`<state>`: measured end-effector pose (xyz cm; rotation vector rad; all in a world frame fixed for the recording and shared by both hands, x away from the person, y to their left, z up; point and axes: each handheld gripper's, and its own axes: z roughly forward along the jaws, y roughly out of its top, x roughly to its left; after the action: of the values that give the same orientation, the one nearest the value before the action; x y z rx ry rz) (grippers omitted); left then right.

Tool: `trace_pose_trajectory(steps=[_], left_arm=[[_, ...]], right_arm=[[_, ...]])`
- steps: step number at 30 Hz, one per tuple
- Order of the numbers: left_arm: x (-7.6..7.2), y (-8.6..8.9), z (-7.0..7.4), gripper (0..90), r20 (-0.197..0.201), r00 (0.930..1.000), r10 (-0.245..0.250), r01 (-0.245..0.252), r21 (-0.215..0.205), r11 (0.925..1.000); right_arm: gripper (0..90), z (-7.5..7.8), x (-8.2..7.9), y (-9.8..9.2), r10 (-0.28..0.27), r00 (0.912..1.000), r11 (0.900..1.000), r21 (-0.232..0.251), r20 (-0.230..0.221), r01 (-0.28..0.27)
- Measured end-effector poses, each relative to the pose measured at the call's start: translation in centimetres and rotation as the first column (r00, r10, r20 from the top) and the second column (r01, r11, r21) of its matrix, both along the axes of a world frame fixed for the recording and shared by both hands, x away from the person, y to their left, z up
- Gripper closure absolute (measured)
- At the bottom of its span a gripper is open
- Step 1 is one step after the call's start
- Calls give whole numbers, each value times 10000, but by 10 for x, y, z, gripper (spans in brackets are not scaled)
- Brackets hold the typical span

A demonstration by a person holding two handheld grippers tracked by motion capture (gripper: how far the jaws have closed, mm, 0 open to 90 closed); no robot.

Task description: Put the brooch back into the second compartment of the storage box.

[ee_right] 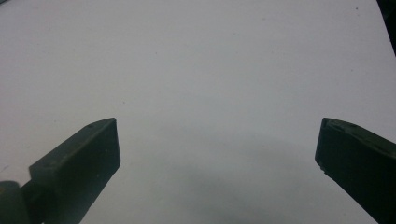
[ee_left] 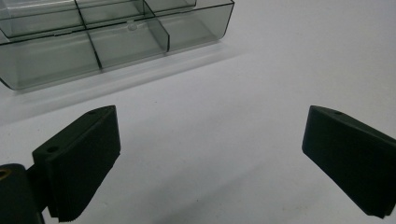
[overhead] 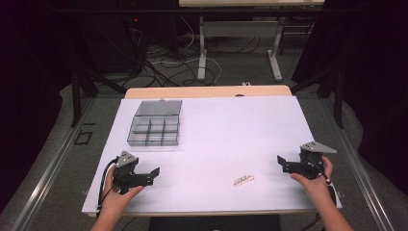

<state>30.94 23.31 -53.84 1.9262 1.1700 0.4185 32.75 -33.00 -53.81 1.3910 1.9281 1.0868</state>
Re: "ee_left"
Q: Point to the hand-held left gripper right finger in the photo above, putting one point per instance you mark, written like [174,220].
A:
[348,155]

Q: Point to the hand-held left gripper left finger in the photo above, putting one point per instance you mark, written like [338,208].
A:
[77,161]

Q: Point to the clear grey compartment organizer box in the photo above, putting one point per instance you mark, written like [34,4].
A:
[93,40]

